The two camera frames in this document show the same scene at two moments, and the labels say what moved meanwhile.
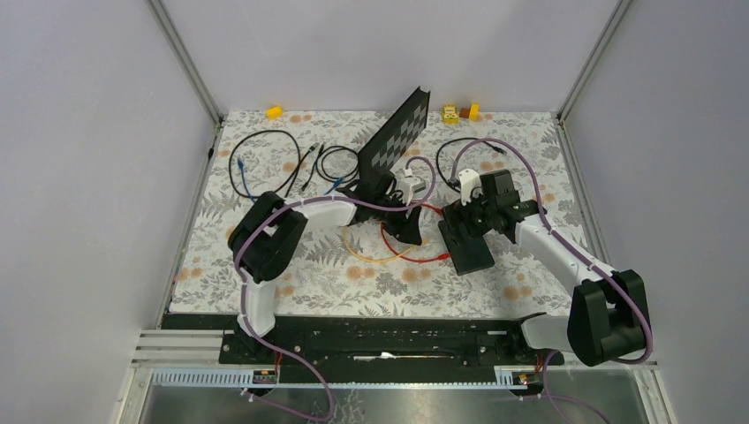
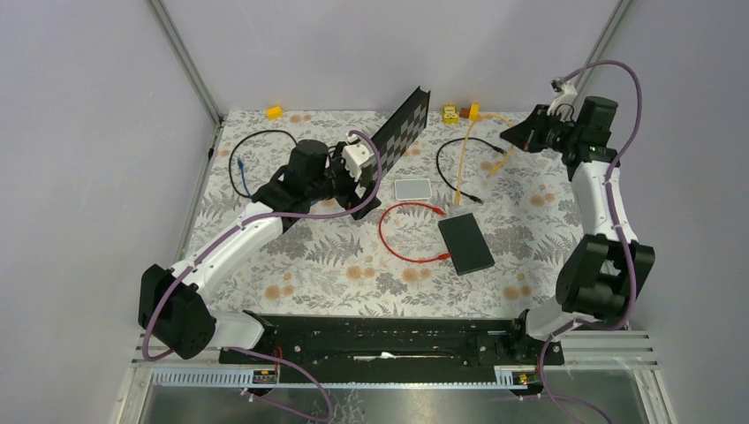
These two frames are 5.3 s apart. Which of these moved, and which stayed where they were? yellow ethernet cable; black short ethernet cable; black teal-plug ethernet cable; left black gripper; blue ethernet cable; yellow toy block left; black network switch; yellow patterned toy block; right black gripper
Moved: right black gripper; yellow ethernet cable; left black gripper
Stayed: black short ethernet cable; blue ethernet cable; black teal-plug ethernet cable; yellow patterned toy block; yellow toy block left; black network switch
